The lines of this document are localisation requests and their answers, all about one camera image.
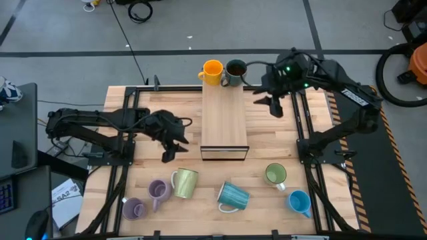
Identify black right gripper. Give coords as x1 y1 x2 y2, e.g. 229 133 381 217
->
252 48 311 118

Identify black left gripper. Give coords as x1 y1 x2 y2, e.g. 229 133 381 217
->
143 110 190 163

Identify pale yellow-green mug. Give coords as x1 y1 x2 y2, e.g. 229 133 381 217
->
170 167 199 200

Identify dark grey-green mug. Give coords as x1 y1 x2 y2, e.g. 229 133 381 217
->
220 59 248 87

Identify orange-yellow mug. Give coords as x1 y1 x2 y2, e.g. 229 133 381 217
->
197 59 224 86

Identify green mug white handle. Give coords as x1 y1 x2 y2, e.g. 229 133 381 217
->
264 162 288 192

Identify purple mug white handle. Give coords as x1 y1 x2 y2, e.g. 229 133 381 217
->
121 197 147 221

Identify teal mug white handle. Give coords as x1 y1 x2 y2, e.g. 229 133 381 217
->
217 181 251 214

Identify blue mug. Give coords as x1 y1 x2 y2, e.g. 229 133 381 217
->
288 189 312 219

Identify black power brick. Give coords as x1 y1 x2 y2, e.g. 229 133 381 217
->
46 141 69 157

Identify white printed booklet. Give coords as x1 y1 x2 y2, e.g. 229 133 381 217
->
51 178 84 231

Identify black mat hazard stripes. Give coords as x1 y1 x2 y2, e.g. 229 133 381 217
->
325 85 427 237

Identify orange shop vacuum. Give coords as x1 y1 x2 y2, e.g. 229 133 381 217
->
396 42 427 86

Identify dark grey desk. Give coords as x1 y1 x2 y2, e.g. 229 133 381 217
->
0 82 38 181

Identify black computer mouse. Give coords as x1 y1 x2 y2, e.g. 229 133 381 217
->
25 209 50 240

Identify black equipment box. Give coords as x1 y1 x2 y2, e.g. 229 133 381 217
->
383 0 427 43

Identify white round floor object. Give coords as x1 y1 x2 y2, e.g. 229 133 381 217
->
81 0 101 13

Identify blue white patterned object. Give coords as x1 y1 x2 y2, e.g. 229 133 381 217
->
0 75 23 107

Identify black keyboard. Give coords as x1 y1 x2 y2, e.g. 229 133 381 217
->
0 178 17 214

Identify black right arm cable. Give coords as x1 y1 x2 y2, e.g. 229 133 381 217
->
240 61 278 88

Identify wooden shelf black frame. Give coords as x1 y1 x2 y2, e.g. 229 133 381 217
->
200 83 250 161

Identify black aluminium table frame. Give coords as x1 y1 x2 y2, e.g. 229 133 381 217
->
79 85 358 240

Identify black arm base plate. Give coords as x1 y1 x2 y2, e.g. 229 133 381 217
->
87 139 136 167
296 138 346 165

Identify black vacuum hose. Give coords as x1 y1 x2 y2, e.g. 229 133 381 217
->
376 42 427 108

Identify long black floor cable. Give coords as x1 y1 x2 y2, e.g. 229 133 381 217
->
106 0 147 85

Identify coiled black cable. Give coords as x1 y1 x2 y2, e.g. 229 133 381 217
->
127 1 154 23

